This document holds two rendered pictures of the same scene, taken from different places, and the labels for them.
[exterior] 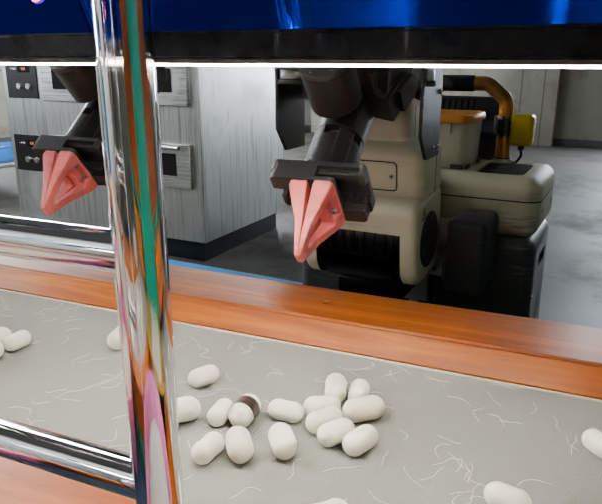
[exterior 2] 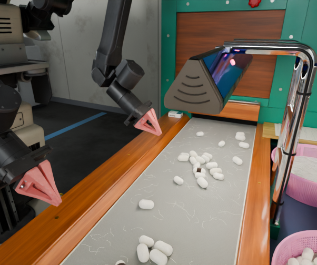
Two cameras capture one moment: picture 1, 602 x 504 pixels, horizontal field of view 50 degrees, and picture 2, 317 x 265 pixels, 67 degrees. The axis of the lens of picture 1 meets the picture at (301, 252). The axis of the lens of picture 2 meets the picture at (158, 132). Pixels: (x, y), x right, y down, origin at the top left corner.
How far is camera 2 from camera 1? 91 cm
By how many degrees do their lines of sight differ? 83
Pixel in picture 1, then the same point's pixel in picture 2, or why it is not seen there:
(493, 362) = (167, 137)
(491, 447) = (200, 144)
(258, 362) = (161, 173)
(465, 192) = not seen: hidden behind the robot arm
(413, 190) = (30, 121)
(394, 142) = not seen: hidden behind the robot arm
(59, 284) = (63, 243)
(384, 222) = (32, 139)
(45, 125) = not seen: outside the picture
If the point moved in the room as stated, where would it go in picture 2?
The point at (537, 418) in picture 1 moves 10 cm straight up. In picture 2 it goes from (187, 139) to (189, 115)
